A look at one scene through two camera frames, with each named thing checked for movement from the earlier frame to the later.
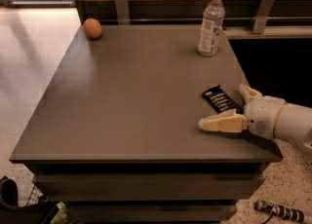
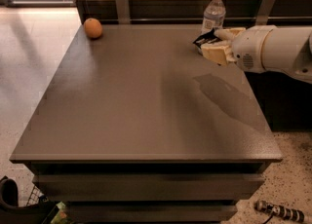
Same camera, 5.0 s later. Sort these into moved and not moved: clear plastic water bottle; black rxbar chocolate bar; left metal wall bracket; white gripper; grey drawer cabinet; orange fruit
Moved: white gripper; black rxbar chocolate bar
Not moved: clear plastic water bottle; grey drawer cabinet; left metal wall bracket; orange fruit
